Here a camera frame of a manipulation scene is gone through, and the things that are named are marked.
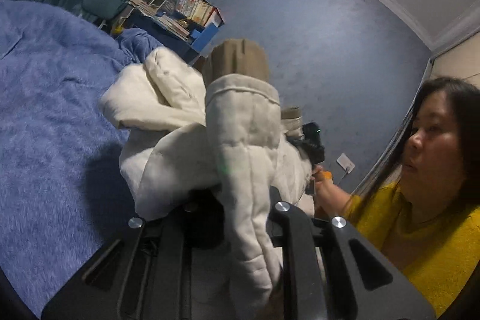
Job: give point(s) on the blue bookshelf with books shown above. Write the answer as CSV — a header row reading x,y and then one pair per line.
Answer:
x,y
184,26

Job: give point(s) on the person's right hand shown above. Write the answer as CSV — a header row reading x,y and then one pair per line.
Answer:
x,y
329,200

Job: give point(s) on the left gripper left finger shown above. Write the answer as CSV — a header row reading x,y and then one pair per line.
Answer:
x,y
144,272

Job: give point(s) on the white wall socket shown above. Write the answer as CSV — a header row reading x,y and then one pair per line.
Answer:
x,y
346,163

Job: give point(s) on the cream hooded padded jacket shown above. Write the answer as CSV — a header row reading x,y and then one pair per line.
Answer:
x,y
219,126

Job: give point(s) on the woman in yellow sweater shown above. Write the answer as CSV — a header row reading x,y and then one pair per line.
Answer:
x,y
422,212

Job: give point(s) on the blue fleece bed blanket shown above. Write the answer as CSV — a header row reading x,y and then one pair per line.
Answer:
x,y
62,194

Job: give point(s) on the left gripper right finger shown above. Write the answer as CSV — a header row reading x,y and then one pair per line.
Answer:
x,y
330,271

